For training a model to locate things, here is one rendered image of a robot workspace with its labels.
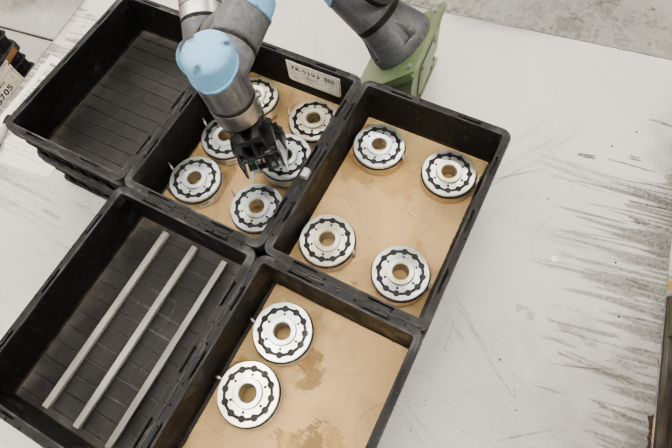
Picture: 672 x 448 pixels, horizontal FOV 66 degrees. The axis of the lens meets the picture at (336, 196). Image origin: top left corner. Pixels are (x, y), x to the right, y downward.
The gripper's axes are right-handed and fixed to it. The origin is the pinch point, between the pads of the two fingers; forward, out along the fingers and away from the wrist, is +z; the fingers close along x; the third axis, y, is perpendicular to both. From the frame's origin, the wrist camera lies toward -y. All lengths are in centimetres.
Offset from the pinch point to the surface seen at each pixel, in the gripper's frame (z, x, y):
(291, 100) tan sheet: 4.9, 7.8, -15.9
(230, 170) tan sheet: 3.4, -8.5, -3.4
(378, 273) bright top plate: 2.1, 12.4, 27.7
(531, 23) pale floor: 98, 115, -83
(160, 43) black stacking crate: 3.0, -16.9, -43.0
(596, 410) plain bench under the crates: 20, 41, 60
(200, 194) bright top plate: 0.0, -14.6, 1.6
